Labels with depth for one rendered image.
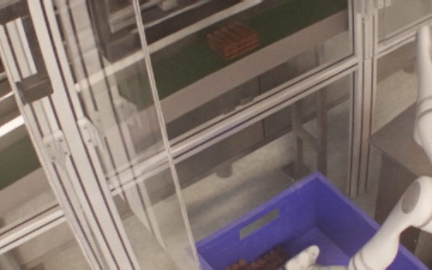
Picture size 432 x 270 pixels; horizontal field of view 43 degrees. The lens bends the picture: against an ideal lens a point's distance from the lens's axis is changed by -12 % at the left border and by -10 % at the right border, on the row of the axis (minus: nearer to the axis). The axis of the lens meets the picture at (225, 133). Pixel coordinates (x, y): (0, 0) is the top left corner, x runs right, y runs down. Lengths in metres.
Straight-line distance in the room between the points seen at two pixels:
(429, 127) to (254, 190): 1.11
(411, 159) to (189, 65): 0.61
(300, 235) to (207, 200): 0.53
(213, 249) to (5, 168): 0.56
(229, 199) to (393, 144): 0.81
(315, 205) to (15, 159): 0.81
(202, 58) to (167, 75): 0.10
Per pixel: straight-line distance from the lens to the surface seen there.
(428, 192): 1.01
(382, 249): 1.11
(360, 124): 1.85
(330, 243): 1.68
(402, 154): 1.45
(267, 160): 2.22
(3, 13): 0.67
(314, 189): 1.59
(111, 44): 0.75
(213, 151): 1.99
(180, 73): 1.52
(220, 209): 2.08
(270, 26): 1.63
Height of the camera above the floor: 1.56
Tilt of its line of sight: 42 degrees down
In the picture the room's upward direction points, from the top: 9 degrees counter-clockwise
